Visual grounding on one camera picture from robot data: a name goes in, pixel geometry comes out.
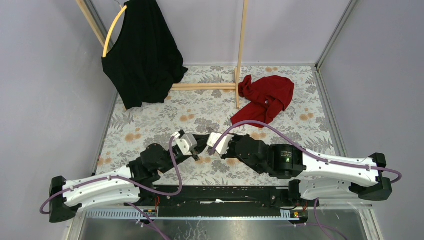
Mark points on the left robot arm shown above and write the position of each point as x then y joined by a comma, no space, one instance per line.
131,183

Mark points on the wooden hanger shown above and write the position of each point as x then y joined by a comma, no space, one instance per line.
111,29

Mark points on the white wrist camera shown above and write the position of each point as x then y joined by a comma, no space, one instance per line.
186,142
218,145

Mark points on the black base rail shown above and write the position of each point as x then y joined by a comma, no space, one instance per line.
226,202

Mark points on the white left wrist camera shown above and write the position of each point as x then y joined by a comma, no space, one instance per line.
186,142

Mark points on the wooden rack frame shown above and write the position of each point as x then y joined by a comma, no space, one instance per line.
97,27

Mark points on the black garment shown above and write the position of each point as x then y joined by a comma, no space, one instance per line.
145,61

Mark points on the red cloth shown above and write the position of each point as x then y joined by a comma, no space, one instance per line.
268,96

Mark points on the floral table cover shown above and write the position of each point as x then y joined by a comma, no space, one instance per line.
131,131

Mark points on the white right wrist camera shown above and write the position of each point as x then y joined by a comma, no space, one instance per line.
218,145

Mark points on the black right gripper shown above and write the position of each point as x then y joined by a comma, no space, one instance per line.
228,153

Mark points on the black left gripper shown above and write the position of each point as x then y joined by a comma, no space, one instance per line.
202,140

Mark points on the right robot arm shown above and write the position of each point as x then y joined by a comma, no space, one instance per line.
313,175

